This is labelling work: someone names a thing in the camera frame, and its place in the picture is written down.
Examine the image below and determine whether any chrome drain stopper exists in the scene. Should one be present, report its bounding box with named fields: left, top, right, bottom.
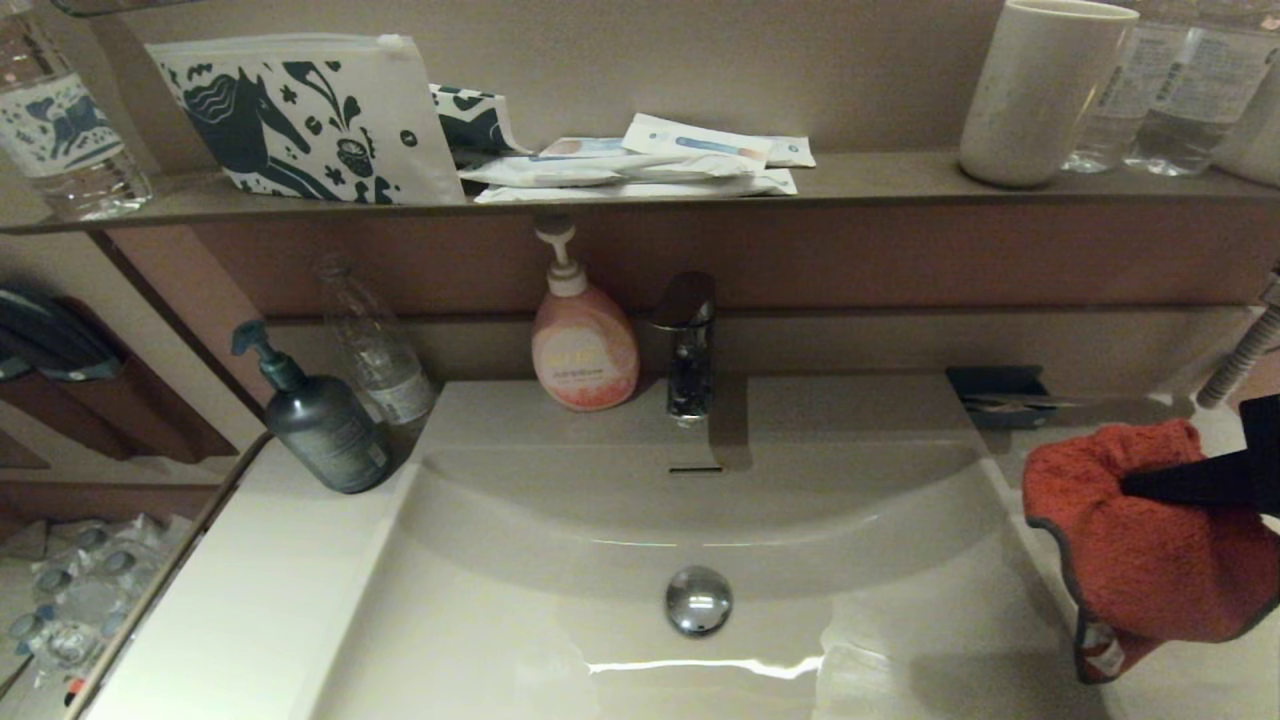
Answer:
left=665, top=565, right=734, bottom=638

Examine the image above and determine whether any white ceramic sink basin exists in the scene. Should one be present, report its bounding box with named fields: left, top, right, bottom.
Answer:
left=310, top=375, right=1086, bottom=720

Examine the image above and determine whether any dark teal pump bottle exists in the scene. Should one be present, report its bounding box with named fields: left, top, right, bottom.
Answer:
left=232, top=320, right=394, bottom=495

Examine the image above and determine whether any clear water bottle white label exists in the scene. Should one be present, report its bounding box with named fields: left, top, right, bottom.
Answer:
left=1065, top=0, right=1151, bottom=174
left=1120, top=0, right=1280, bottom=178

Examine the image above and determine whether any white sachet with pink print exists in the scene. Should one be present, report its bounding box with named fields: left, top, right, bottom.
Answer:
left=536, top=136, right=641, bottom=160

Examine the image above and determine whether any white horse print pouch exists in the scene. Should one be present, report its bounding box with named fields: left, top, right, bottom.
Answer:
left=145, top=33, right=467, bottom=206

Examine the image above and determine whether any grey corrugated hose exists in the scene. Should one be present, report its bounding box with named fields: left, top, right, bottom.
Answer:
left=1197, top=265, right=1280, bottom=409

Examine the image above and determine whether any chrome lever faucet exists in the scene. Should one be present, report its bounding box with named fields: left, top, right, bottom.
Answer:
left=650, top=270, right=717, bottom=423

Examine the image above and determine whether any long white sachet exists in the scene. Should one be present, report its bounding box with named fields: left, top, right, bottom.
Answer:
left=458, top=152, right=763, bottom=189

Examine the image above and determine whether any water bottle blue print label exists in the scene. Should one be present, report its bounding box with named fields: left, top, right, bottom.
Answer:
left=0, top=0, right=154, bottom=221

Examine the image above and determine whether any dark blue folded bag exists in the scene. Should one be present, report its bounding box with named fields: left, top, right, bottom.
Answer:
left=0, top=288, right=126, bottom=383

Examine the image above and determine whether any dark teal box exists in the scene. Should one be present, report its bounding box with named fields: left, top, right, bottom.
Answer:
left=946, top=366, right=1049, bottom=431

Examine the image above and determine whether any brown wall shelf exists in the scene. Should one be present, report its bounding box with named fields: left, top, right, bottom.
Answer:
left=0, top=148, right=1280, bottom=235

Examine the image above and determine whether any small white patterned pouch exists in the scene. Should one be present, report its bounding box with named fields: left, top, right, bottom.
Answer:
left=428, top=83, right=531, bottom=168

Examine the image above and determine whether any empty clear plastic bottle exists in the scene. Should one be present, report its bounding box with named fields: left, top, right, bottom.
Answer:
left=316, top=257, right=437, bottom=429

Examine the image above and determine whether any white ceramic cup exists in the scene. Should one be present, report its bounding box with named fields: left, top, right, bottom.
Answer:
left=958, top=0, right=1141, bottom=189
left=1215, top=70, right=1280, bottom=188

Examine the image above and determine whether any flat white sachet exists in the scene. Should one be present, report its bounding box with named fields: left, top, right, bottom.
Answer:
left=473, top=169, right=798, bottom=204

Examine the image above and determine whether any pink soap pump bottle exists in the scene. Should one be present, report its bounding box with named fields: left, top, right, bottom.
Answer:
left=530, top=218, right=641, bottom=413

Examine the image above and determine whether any white toothbrush sachet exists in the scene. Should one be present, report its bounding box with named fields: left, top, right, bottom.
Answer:
left=620, top=112, right=773, bottom=169

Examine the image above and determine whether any shrink-wrapped water bottle pack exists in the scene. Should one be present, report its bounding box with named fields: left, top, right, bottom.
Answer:
left=0, top=515, right=196, bottom=701

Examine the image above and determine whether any orange-red microfibre cloth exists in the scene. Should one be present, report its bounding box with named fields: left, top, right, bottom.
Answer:
left=1022, top=418, right=1280, bottom=686

